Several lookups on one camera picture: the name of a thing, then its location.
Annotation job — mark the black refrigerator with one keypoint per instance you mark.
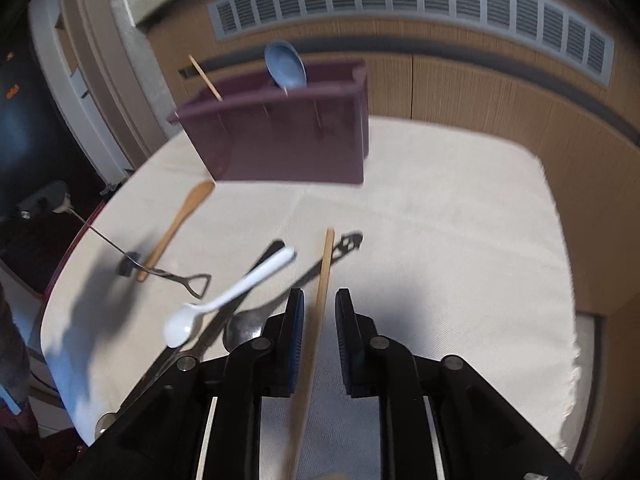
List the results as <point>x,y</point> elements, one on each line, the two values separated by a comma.
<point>30,135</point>

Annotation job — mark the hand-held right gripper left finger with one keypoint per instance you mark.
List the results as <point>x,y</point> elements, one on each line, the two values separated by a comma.
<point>295,340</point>

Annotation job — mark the blue spoon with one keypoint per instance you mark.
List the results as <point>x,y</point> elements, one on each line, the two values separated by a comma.
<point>285,65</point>

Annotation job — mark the shovel-shaped metal spoon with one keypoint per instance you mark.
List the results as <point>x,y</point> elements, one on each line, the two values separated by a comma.
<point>165,273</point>

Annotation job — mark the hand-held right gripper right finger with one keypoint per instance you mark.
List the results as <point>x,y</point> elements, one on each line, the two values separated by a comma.
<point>346,340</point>

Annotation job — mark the long wooden chopstick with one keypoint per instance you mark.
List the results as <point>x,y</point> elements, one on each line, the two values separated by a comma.
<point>320,300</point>
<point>205,77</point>

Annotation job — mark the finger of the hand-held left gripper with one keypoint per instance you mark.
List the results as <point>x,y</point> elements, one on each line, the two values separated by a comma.
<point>47,197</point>

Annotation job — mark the white shelf cabinet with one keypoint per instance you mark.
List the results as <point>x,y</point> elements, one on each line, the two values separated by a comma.
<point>75,90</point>

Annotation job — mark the white plastic spoon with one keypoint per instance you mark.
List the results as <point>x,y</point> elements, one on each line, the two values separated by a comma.
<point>180,327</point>

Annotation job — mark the person's clothing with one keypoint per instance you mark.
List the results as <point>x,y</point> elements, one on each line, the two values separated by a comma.
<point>12,355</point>

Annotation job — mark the wooden spoon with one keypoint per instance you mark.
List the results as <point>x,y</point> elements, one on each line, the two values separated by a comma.
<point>175,230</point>

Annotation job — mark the white tablecloth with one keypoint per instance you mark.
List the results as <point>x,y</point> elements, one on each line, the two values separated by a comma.
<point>450,260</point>

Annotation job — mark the wooden kitchen cabinet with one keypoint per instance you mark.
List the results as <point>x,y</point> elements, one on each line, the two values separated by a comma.
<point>500,110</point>

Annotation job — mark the orange fridge magnet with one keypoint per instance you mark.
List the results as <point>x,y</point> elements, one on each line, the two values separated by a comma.
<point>12,92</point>

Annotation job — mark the purple plastic utensil container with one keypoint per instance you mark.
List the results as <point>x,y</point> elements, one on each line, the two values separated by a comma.
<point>280,145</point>

